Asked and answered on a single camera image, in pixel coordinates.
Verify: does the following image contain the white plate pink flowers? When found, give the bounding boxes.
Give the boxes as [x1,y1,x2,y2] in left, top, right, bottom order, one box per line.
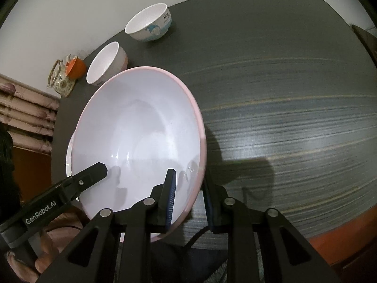
[65,134,74,177]

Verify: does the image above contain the floral ceramic teapot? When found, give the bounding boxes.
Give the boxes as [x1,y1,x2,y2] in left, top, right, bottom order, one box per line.
[47,54,77,97]

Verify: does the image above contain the pink bowl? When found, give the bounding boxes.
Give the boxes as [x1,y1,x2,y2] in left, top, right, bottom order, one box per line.
[70,67,207,229]

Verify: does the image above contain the white Rabbit bowl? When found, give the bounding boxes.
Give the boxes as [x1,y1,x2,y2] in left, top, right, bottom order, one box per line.
[86,42,128,87]

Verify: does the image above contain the white bowl blue print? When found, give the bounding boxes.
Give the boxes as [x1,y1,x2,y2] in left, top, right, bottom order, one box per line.
[125,3,172,42]

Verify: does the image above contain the beige patterned curtain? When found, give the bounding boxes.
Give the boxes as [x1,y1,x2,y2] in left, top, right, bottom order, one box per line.
[1,75,59,155]

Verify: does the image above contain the dark side shelf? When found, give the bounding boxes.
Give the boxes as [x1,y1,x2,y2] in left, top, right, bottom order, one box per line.
[352,25,377,59]

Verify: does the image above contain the person's left hand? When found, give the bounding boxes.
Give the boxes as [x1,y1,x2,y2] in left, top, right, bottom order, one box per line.
[6,230,59,283]

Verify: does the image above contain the orange lidded teacup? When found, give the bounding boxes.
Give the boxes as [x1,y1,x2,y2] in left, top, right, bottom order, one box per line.
[65,56,86,80]

